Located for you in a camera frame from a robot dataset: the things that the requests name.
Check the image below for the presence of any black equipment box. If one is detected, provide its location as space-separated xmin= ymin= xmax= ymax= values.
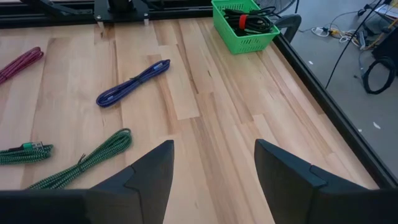
xmin=371 ymin=27 xmax=398 ymax=60

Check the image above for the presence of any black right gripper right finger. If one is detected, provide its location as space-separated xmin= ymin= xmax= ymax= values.
xmin=254 ymin=138 xmax=398 ymax=224

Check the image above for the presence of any green plastic basket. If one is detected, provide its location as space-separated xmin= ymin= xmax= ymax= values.
xmin=211 ymin=0 xmax=280 ymax=55

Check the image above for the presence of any long black floor cable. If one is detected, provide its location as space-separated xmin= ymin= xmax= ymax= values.
xmin=325 ymin=0 xmax=384 ymax=90

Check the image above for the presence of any black floor fan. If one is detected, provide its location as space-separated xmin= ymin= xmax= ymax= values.
xmin=254 ymin=0 xmax=302 ymax=43

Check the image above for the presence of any black coiled floor cable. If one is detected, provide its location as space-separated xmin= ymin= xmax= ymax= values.
xmin=362 ymin=57 xmax=398 ymax=95

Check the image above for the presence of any green braided USB cable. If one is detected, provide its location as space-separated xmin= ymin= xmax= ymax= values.
xmin=0 ymin=141 xmax=54 ymax=166
xmin=28 ymin=128 xmax=133 ymax=190

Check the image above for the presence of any white power strip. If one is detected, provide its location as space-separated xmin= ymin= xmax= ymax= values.
xmin=310 ymin=26 xmax=331 ymax=37

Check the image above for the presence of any white and yellow cord tangle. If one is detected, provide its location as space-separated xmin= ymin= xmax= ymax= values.
xmin=329 ymin=27 xmax=359 ymax=44

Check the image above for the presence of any purple braided USB cable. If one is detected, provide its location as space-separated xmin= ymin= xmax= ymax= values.
xmin=95 ymin=58 xmax=171 ymax=108

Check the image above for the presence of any black aluminium table frame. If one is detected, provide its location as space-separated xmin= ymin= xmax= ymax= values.
xmin=0 ymin=0 xmax=398 ymax=189

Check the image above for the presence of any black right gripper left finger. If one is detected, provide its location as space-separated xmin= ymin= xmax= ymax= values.
xmin=0 ymin=139 xmax=175 ymax=224

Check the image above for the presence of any pink braided USB cable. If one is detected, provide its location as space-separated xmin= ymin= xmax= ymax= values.
xmin=0 ymin=46 xmax=44 ymax=85

